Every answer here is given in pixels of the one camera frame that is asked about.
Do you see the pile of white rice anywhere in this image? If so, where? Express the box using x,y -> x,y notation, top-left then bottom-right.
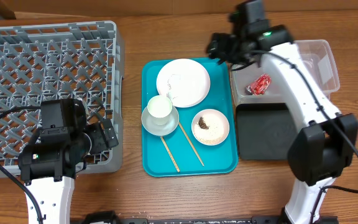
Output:
193,119 -> 225,146

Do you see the wooden chopstick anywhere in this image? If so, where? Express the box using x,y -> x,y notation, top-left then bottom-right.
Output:
178,122 -> 204,167
160,136 -> 180,173

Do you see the clear plastic waste bin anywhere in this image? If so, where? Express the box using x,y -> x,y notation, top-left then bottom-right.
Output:
230,39 -> 340,105

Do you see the dark brown food scrap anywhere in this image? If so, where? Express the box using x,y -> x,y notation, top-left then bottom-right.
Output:
198,117 -> 209,129

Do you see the red snack wrapper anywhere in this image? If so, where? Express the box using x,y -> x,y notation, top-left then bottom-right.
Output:
245,73 -> 272,95

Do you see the white ceramic cup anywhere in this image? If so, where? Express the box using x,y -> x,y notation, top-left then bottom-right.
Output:
147,95 -> 173,125

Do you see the large white round plate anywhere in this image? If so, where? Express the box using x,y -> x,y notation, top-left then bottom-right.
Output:
156,58 -> 211,108

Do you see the grey plastic dishwasher rack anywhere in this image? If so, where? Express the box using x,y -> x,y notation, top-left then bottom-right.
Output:
0,21 -> 125,178

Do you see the grey shallow bowl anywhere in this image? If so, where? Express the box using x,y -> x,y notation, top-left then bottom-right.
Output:
141,107 -> 179,136

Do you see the teal plastic serving tray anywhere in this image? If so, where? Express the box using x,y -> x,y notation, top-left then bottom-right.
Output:
142,58 -> 239,177

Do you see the black plastic waste tray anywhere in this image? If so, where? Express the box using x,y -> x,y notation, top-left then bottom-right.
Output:
236,103 -> 298,161

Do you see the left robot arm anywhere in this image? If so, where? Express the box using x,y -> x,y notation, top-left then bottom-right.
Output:
18,98 -> 118,223

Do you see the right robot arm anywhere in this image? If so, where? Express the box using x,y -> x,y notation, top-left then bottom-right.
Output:
206,1 -> 358,223

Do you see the small pink-rimmed white bowl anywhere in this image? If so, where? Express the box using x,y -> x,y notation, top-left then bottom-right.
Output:
191,109 -> 230,146

